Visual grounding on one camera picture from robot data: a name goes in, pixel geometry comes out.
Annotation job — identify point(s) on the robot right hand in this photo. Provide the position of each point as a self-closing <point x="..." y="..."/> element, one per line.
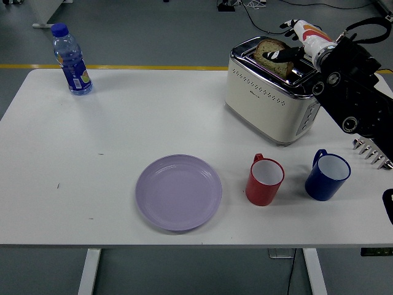
<point x="313" y="38"/>

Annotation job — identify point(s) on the bread slice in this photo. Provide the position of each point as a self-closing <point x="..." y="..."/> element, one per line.
<point x="273" y="67"/>

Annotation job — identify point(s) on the cream and chrome toaster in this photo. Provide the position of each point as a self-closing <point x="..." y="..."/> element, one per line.
<point x="267" y="104"/>

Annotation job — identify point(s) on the purple plate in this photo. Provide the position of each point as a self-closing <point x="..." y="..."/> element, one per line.
<point x="178" y="192"/>

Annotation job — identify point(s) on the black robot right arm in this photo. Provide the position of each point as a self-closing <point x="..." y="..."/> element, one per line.
<point x="353" y="86"/>

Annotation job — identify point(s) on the black power strip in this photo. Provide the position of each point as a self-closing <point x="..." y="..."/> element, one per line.
<point x="225" y="6"/>

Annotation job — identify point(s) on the metal toast rack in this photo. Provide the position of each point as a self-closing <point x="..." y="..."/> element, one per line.
<point x="370" y="153"/>

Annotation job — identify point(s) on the blue mug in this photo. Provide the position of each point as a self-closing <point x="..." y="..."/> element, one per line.
<point x="322" y="187"/>

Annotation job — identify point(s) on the red mug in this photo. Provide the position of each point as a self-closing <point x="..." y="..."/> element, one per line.
<point x="261" y="190"/>

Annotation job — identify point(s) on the table height controller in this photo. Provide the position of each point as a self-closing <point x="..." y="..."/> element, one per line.
<point x="376" y="252"/>

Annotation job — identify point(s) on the white table leg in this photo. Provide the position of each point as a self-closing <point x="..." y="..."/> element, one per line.
<point x="89" y="270"/>
<point x="315" y="270"/>

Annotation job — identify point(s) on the blue capped drink bottle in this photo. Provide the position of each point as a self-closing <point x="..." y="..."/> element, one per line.
<point x="75" y="70"/>

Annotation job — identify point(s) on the white furniture base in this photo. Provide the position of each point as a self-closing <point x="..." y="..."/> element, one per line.
<point x="46" y="12"/>

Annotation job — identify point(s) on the white frame foot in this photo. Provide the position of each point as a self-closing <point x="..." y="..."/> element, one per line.
<point x="387" y="10"/>

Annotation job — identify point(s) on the clear bracket under table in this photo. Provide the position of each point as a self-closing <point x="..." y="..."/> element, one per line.
<point x="281" y="253"/>

